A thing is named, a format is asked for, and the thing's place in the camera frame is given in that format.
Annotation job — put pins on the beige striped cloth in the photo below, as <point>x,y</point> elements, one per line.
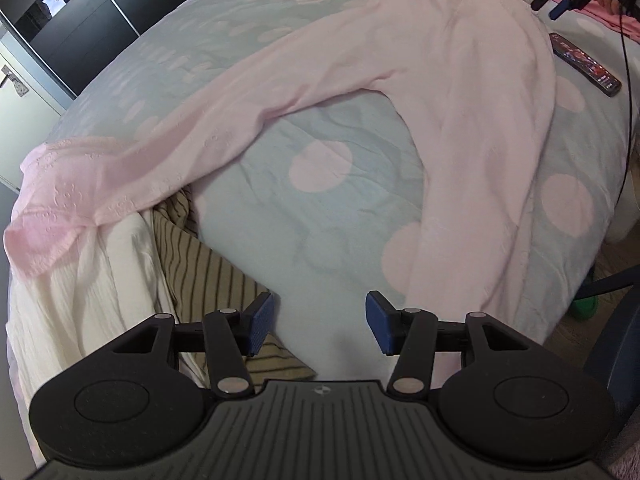
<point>200,270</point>

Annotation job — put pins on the grey polka dot blanket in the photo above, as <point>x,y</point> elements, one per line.
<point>320,220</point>

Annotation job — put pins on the blue chair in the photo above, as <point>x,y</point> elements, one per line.
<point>617,350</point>

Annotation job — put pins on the purple fuzzy clothing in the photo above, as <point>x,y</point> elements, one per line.
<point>627,450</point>

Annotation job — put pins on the green object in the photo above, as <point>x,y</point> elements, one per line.
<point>586,306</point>

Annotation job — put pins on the light pink pants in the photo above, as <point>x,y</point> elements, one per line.
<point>450,110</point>

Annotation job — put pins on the black wardrobe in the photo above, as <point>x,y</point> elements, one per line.
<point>90,15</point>

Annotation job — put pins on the white door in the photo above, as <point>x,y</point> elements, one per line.
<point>20,130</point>

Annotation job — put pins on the white crinkled cloth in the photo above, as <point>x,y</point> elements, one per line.
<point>100,290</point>

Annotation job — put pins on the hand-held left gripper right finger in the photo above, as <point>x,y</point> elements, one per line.
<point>380,321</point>

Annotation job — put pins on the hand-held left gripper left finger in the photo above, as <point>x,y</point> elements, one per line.
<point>260,322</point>

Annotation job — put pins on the black remote control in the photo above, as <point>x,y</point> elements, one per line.
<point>582,62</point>

